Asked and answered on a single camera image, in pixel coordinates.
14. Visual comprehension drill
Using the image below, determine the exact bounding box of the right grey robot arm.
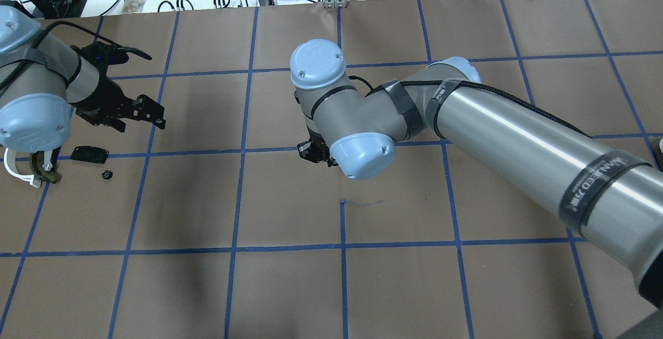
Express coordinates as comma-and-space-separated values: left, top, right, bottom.
290, 39, 662, 308

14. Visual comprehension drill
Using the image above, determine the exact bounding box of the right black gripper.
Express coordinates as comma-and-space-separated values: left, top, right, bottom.
297, 128, 338, 167

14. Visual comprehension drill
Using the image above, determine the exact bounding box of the black brake pad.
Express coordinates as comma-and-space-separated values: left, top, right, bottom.
69, 145, 109, 164

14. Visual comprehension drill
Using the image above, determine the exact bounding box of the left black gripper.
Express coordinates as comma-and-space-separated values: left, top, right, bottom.
68, 67, 166, 133

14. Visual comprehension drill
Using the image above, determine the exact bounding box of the white curved plastic part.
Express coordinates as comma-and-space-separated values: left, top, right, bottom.
3, 148, 42, 188

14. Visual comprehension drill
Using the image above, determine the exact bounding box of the dark green brake shoe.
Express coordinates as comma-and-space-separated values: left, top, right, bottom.
30, 150, 60, 184

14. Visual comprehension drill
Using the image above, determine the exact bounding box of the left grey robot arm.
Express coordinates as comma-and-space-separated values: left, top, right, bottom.
1, 5, 166, 153

